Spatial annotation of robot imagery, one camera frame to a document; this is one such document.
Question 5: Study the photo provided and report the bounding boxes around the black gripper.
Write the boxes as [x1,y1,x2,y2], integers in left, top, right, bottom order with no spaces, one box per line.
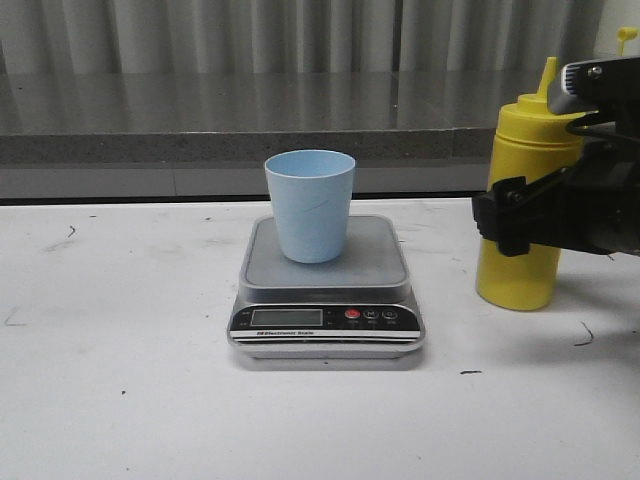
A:
[472,107,639,257]

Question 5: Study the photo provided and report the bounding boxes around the yellow squeeze bottle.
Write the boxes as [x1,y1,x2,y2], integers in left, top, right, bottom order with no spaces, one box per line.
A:
[474,27,638,312]

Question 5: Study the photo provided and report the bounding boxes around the light blue plastic cup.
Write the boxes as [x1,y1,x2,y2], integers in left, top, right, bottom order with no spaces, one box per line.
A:
[264,150,356,264]

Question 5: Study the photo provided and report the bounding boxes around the silver digital kitchen scale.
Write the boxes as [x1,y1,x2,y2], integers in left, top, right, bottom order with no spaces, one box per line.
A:
[227,215,426,361]

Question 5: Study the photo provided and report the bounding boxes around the white container in background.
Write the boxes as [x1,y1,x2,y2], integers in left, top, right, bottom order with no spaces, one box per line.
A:
[594,0,640,58]

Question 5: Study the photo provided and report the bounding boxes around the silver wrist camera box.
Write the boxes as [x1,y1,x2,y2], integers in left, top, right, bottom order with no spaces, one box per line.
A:
[547,56,639,115]

